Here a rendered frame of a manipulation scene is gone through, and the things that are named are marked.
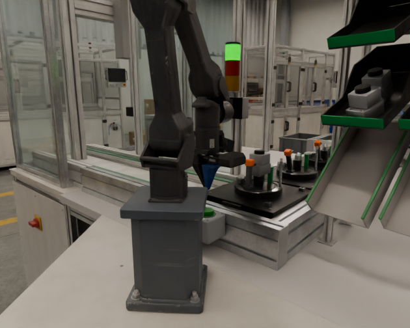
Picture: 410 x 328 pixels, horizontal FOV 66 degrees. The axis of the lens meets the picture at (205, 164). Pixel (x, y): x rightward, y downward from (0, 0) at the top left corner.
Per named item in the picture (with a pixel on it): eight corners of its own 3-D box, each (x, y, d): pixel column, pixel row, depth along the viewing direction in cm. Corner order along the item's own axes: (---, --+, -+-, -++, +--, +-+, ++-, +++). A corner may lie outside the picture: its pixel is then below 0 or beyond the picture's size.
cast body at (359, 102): (365, 125, 64) (361, 94, 61) (346, 122, 68) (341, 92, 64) (391, 107, 67) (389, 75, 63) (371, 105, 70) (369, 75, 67)
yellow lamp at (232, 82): (233, 90, 105) (233, 75, 104) (221, 90, 108) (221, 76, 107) (242, 90, 108) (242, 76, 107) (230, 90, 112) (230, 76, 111)
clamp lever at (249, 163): (249, 187, 88) (250, 160, 86) (243, 185, 89) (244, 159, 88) (256, 184, 91) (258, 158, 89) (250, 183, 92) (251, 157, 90)
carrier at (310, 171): (315, 195, 96) (318, 155, 94) (248, 181, 112) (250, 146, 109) (342, 179, 114) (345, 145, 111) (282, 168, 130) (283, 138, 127)
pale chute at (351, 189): (368, 229, 64) (363, 218, 62) (312, 211, 74) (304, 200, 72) (420, 125, 72) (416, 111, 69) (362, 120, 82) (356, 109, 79)
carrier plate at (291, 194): (273, 220, 78) (273, 212, 77) (200, 199, 93) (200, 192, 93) (313, 196, 95) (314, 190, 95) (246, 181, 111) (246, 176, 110)
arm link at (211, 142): (232, 131, 67) (248, 128, 71) (170, 124, 78) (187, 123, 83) (231, 168, 68) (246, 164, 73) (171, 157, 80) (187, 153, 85)
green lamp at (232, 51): (233, 59, 103) (234, 43, 101) (222, 60, 106) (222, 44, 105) (243, 60, 106) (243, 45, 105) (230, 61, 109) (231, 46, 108)
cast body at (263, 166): (259, 177, 89) (259, 152, 87) (246, 174, 92) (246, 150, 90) (274, 171, 95) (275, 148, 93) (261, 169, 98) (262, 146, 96)
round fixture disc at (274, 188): (266, 203, 84) (266, 196, 84) (224, 192, 93) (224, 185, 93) (290, 191, 94) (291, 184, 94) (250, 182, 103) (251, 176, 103)
